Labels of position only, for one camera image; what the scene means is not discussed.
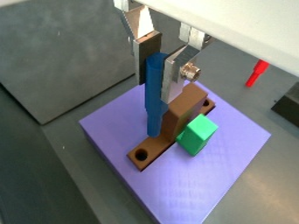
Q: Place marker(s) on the blue stepped peg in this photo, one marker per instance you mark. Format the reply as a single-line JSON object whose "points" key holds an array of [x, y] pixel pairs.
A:
{"points": [[154, 104]]}

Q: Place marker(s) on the black angle bracket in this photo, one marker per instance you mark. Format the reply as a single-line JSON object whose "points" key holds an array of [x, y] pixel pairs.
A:
{"points": [[287, 106]]}

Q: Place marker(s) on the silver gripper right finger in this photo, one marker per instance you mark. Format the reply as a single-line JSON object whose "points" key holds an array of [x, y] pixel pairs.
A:
{"points": [[179, 67]]}

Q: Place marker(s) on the purple square base board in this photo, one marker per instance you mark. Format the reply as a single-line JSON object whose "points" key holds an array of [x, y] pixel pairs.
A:
{"points": [[181, 186]]}

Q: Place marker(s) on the green rectangular block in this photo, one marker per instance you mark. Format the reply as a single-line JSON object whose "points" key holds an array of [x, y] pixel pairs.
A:
{"points": [[197, 134]]}

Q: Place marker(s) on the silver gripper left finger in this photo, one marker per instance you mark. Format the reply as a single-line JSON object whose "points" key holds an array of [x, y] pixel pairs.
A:
{"points": [[143, 37]]}

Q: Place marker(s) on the brown upright bracket block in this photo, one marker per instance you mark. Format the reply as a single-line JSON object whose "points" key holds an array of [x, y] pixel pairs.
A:
{"points": [[191, 103]]}

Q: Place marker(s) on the red stepped peg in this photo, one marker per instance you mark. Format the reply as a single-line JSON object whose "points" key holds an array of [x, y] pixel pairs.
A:
{"points": [[259, 69]]}

